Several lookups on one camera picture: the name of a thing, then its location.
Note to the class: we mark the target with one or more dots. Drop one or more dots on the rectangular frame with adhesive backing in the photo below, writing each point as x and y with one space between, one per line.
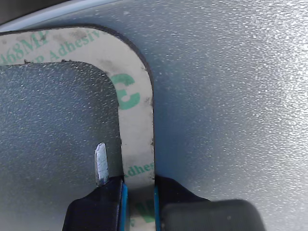
137 115

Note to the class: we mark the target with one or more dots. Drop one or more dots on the dark gray flat tray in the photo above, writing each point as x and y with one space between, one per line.
228 96

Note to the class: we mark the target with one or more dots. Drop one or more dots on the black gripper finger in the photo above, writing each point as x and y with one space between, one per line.
101 207
192 211

